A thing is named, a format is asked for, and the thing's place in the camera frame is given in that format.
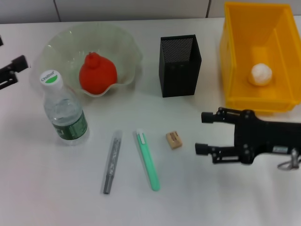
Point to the mint green pen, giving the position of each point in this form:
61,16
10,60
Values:
148,160

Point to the clear green-label water bottle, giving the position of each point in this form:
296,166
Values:
65,113

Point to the white paper ball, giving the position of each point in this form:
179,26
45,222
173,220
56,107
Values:
259,74

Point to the translucent green wavy fruit plate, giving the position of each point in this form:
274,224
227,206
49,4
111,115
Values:
61,44

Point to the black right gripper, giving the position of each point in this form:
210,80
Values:
265,136

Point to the yellow plastic bin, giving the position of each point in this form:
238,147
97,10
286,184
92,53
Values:
242,47

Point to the red-orange fruit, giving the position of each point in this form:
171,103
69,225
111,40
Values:
97,75

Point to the beige eraser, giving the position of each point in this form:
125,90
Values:
174,140

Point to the grey marker pen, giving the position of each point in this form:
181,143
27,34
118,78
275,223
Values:
113,160

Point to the black mesh pen holder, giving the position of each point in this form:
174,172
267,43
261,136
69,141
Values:
178,80

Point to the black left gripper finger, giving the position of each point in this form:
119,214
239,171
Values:
20,63
1,40

